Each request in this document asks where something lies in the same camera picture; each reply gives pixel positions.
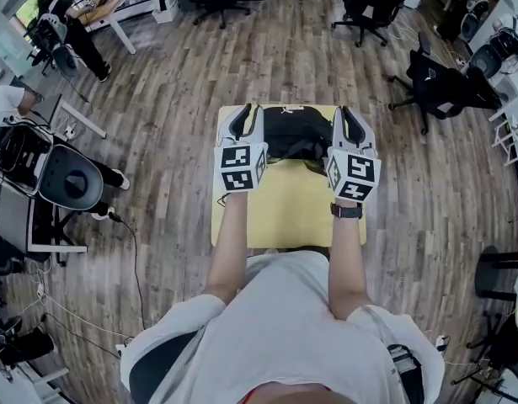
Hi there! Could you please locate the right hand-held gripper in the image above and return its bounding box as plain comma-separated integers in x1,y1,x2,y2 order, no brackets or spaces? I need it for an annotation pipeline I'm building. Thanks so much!
325,104,384,205

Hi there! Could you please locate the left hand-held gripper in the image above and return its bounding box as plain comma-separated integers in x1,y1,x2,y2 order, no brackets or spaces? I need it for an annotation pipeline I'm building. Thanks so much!
212,102,270,194

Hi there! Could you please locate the black Puma bag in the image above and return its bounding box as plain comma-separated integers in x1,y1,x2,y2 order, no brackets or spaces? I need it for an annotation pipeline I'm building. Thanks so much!
261,104,335,173

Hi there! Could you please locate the person's right forearm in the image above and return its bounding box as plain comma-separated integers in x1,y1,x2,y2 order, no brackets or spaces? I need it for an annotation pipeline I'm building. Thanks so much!
325,202,369,324

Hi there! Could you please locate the person's left forearm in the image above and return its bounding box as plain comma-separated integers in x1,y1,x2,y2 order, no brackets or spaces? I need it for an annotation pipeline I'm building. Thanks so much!
204,191,252,307

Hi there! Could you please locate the black wristwatch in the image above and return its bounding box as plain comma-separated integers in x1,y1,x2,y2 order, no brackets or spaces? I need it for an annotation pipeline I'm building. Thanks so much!
329,201,365,221

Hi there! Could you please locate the yellow table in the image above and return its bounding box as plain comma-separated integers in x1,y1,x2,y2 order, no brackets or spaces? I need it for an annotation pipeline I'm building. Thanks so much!
211,104,368,250

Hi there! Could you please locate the black round stool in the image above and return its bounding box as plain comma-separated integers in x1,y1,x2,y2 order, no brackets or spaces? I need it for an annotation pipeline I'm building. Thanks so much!
473,244,518,304

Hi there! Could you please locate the person's white t-shirt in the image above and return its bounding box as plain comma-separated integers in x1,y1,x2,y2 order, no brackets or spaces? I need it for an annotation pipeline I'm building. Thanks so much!
119,249,446,404

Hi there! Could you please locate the white equipment stand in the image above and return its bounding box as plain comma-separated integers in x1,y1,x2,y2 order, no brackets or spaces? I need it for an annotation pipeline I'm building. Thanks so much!
25,199,89,255

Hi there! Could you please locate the black harness pouch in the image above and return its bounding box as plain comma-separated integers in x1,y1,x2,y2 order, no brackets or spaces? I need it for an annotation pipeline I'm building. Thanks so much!
387,342,427,404

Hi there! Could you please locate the black equipment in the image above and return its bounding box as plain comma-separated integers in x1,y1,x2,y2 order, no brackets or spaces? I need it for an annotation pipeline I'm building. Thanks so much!
0,315,56,370

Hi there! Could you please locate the white frame chair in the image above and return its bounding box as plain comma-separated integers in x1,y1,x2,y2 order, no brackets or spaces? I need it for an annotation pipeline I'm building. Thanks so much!
489,98,518,168

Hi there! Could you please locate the white desk frame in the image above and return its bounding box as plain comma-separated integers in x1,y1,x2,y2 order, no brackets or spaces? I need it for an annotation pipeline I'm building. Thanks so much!
51,93,109,140

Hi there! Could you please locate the black floor cable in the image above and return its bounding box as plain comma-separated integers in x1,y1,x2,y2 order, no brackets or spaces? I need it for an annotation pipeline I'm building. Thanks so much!
115,216,149,332

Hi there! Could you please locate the grey shoulder strap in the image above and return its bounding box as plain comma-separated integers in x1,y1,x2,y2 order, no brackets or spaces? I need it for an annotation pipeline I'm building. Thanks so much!
157,326,209,404

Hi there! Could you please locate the white floor cable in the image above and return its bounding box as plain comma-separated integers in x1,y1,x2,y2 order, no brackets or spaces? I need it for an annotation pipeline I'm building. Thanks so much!
29,267,134,341

